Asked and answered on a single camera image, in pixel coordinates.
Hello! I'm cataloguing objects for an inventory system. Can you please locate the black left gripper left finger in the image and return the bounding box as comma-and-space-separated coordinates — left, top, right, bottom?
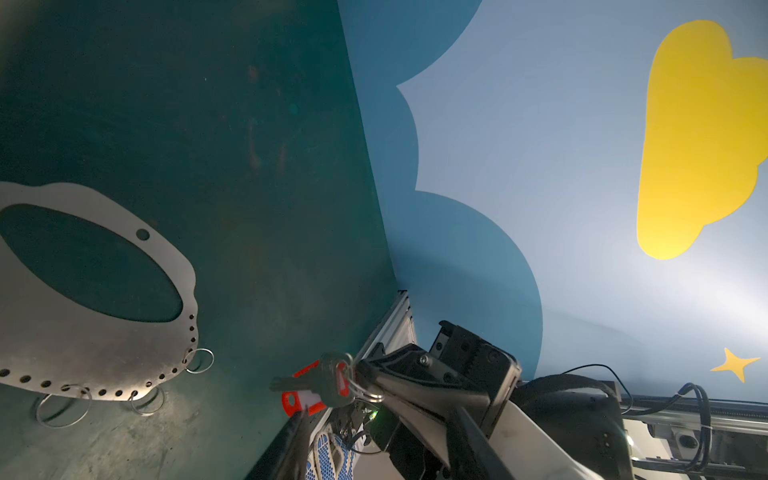
245, 410, 312, 480

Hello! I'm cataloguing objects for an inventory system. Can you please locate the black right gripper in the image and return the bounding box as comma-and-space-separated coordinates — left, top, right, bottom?
356, 320, 522, 468

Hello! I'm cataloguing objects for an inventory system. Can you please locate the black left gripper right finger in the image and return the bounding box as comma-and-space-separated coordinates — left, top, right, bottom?
446, 407, 514, 480

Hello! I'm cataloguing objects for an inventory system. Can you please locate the red key tag with keyring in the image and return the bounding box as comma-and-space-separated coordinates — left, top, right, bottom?
270, 353, 384, 416

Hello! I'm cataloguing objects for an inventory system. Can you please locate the silver metal key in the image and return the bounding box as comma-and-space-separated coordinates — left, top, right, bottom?
269, 352, 354, 408

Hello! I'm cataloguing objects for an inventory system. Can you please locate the small silver keyring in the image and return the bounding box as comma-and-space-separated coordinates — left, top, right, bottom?
34, 384, 94, 430
182, 348, 216, 375
127, 386, 166, 417

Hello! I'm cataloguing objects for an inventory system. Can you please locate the grey perforated metal ring plate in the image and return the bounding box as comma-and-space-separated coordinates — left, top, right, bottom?
1, 182, 200, 401

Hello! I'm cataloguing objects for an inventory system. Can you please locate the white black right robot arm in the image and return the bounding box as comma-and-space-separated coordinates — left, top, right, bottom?
355, 321, 633, 479

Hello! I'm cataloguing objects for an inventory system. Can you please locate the left blue dotted work glove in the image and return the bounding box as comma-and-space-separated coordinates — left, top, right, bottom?
305, 431, 358, 480

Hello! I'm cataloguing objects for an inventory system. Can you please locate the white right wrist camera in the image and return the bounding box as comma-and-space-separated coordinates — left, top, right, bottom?
489, 402, 601, 480

